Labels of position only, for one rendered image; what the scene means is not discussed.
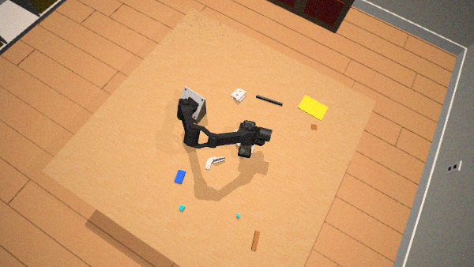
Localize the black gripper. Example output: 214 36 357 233
238 120 256 158

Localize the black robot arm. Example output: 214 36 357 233
177 97 273 149

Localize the blue rectangular block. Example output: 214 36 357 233
174 170 186 184

